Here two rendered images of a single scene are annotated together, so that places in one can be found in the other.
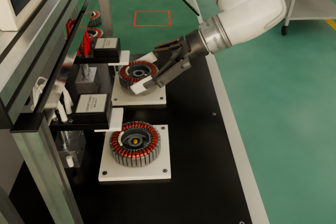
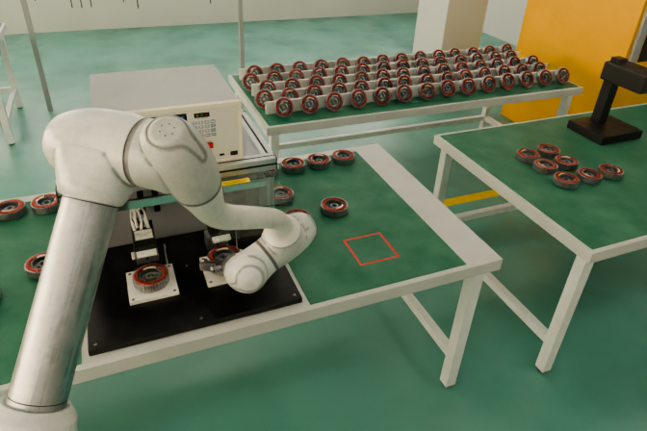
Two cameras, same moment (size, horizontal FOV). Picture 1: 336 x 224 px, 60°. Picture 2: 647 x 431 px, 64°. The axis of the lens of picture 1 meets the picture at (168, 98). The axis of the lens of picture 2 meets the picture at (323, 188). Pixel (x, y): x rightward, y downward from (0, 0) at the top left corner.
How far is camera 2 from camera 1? 1.53 m
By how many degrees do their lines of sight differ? 56
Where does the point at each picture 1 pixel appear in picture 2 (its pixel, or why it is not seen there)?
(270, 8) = (231, 272)
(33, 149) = not seen: hidden behind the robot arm
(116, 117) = (146, 252)
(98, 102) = (143, 237)
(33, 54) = not seen: hidden behind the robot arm
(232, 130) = (191, 337)
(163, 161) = (141, 297)
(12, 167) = (127, 237)
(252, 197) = (122, 354)
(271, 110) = not seen: outside the picture
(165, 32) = (341, 265)
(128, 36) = (320, 242)
